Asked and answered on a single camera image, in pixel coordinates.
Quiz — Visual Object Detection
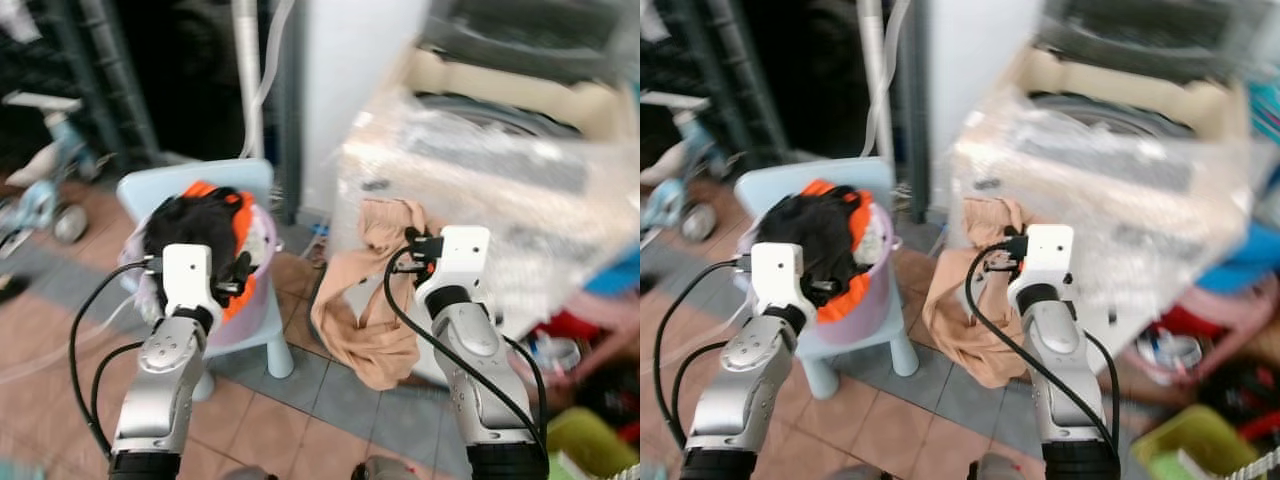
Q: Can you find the tan garment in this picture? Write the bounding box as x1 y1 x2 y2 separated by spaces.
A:
921 196 1033 390
309 197 433 392

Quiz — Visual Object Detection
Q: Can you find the plastic-covered washing machine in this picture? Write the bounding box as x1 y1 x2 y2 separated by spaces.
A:
944 0 1280 353
333 0 641 393

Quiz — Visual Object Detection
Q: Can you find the lilac plastic laundry basket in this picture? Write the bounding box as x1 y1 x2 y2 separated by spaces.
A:
752 198 900 347
128 198 282 353

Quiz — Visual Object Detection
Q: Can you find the black garment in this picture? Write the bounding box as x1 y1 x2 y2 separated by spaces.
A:
143 187 254 293
755 188 863 293

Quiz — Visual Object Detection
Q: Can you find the orange garment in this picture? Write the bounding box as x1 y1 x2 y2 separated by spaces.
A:
798 178 878 325
178 179 259 324

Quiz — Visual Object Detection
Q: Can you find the light blue plastic chair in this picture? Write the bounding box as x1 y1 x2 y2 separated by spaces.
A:
732 157 920 401
115 157 297 403

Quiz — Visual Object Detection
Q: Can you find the light blue child tricycle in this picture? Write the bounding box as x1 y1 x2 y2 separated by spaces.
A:
0 90 93 247
640 90 717 247

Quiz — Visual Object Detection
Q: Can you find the pink plastic basin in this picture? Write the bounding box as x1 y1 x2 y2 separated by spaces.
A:
520 290 641 393
1128 286 1280 389

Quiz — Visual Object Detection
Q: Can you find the white upright pipe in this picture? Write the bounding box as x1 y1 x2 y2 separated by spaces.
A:
231 0 269 161
857 0 897 161

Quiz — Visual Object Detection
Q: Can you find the dark metal shelf rack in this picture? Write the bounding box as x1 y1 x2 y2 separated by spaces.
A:
38 0 166 173
655 0 791 173

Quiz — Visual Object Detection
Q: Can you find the green plastic basket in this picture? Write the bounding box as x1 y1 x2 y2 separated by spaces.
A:
1130 404 1263 480
545 404 641 480

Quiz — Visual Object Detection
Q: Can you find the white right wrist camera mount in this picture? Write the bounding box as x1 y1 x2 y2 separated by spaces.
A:
414 225 492 303
1006 224 1077 301

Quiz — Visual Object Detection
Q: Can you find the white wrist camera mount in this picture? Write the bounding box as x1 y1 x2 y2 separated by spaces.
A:
414 225 492 303
750 242 817 323
1006 224 1077 301
160 243 224 323

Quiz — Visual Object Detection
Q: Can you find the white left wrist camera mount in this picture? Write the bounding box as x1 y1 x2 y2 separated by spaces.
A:
750 242 817 323
160 243 224 323

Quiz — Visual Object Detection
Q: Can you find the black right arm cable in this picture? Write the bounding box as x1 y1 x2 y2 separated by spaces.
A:
383 246 550 456
964 242 1120 451

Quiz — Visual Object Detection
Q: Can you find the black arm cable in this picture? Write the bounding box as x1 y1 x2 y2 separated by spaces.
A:
383 246 550 456
653 258 753 451
964 242 1120 451
67 258 163 459

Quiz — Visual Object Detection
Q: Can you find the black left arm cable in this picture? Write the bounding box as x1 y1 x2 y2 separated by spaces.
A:
653 258 753 451
67 258 163 459

